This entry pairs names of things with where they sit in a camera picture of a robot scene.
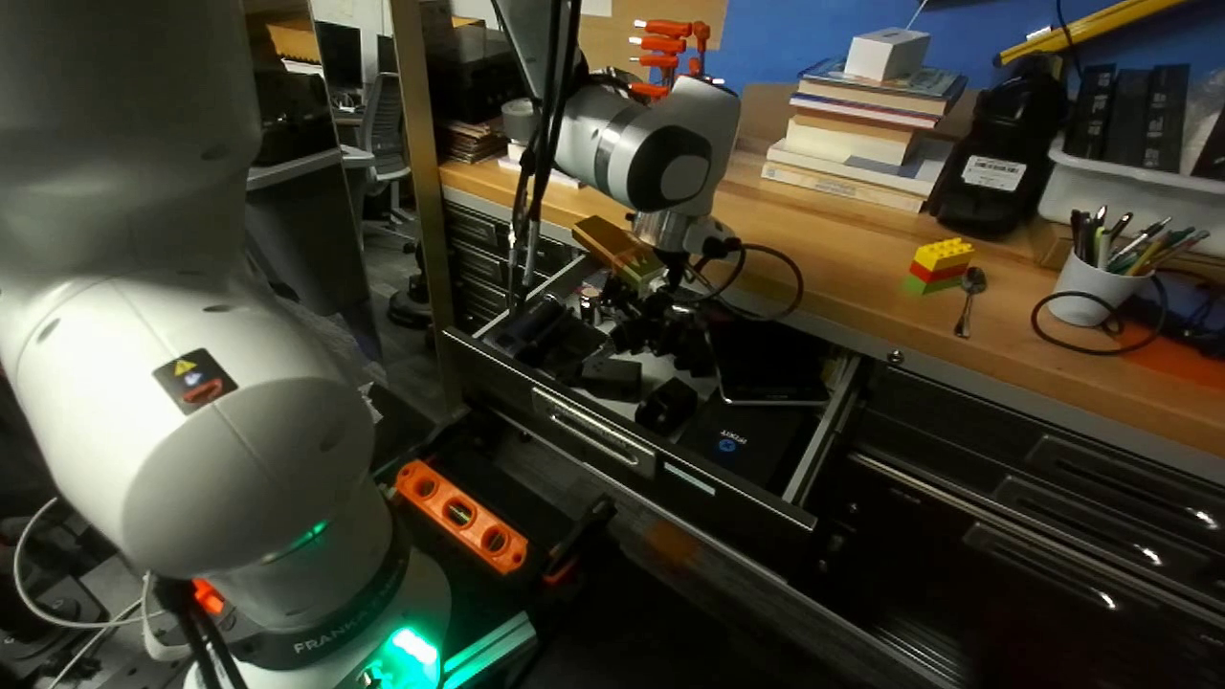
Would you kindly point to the small white box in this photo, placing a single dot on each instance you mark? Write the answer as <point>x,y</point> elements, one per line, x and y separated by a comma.
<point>887,54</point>

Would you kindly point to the black label printer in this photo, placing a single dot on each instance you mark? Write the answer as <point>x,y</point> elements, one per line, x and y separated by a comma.
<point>996,171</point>

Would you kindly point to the small black box object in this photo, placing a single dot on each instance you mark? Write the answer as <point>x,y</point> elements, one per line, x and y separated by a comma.
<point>668,406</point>

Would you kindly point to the white pen cup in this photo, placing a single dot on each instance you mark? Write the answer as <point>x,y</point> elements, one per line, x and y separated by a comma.
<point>1087,294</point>

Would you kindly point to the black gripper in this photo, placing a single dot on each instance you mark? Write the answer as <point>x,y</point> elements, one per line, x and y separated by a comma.
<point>662,319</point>

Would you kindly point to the tool drawer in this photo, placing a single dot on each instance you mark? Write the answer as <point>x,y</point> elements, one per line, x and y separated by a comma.
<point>744,456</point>

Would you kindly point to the black metal drawer cabinet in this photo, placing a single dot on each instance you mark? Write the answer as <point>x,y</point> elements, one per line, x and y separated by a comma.
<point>1004,504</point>

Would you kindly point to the stack of books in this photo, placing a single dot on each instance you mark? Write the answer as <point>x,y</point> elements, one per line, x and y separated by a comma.
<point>867,141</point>

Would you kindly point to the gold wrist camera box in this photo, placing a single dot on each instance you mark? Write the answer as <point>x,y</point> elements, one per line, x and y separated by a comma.
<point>622,249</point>

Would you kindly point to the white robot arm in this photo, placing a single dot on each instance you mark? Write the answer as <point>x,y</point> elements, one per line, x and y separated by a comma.
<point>190,414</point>

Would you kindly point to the white storage bin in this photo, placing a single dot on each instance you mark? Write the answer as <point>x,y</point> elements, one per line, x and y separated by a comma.
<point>1147,192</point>

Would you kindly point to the black bracket object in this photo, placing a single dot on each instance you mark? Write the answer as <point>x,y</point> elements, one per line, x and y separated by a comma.
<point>611,375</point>

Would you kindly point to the colourful toy brick stack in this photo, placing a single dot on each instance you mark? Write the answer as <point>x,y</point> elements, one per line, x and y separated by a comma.
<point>939,266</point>

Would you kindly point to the red handled hex key set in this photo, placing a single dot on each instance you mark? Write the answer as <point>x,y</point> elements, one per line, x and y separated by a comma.
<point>668,46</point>

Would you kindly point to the yellow handled tool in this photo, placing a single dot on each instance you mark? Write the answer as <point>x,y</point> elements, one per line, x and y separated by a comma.
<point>1130,24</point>

